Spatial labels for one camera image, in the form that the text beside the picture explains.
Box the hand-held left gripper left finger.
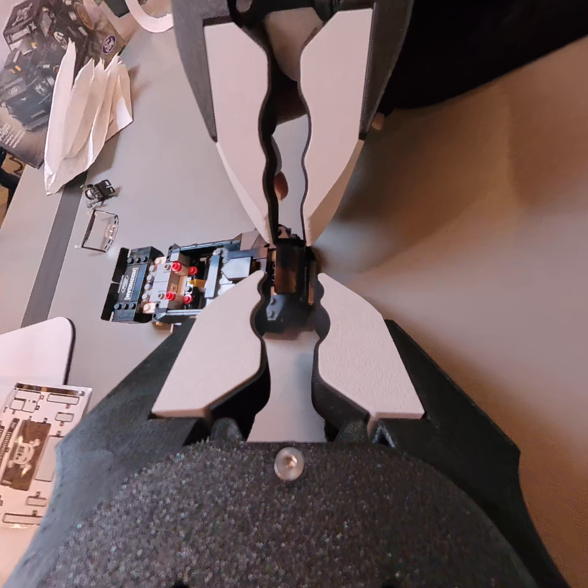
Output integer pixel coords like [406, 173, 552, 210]
[148, 269, 272, 421]

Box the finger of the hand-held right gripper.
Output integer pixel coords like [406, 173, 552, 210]
[299, 8, 376, 241]
[202, 12, 282, 245]

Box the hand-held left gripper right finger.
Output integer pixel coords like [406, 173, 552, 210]
[311, 271, 428, 440]

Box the black lego car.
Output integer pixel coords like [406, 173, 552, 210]
[101, 233, 324, 333]

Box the sticker sheet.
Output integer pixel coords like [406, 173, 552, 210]
[0, 383, 93, 530]

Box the lego set box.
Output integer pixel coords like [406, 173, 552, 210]
[0, 0, 129, 171]

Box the small black lego part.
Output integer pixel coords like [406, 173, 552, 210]
[80, 180, 118, 205]

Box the clear lego windshield piece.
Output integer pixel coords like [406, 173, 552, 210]
[81, 210, 121, 254]

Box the white booklet stand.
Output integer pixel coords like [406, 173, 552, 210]
[0, 317, 76, 405]

